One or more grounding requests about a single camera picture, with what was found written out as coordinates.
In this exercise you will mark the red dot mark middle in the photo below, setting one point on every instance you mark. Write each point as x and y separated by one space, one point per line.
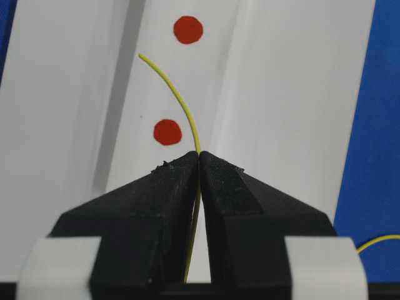
167 132

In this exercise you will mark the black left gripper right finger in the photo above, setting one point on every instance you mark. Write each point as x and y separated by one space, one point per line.
246 223

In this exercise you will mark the white foam board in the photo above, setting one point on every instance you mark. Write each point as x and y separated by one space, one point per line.
297 109

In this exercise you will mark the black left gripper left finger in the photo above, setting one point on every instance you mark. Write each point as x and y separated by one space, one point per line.
144 227

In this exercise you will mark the red dot mark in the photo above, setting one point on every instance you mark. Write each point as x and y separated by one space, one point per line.
167 132
188 29

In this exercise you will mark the white raised strip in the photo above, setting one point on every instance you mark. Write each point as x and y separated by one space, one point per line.
140 98

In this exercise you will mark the red dot mark left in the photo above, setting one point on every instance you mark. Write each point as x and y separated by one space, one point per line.
188 29

